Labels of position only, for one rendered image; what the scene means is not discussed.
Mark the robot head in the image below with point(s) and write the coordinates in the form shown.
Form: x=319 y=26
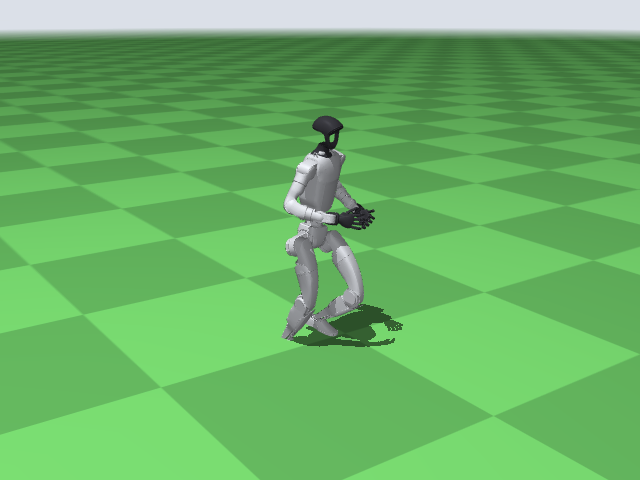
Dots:
x=328 y=126

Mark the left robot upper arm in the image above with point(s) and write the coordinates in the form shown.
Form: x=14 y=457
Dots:
x=342 y=156

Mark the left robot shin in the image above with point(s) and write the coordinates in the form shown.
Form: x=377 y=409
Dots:
x=336 y=308

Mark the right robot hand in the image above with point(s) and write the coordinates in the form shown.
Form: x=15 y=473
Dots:
x=346 y=219

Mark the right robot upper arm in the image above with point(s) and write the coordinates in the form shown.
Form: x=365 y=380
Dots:
x=305 y=172

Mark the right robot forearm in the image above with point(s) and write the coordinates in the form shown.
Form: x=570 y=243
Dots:
x=306 y=213

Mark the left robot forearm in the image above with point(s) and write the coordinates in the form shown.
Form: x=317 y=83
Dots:
x=342 y=195

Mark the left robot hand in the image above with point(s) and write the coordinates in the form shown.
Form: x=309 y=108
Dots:
x=367 y=215

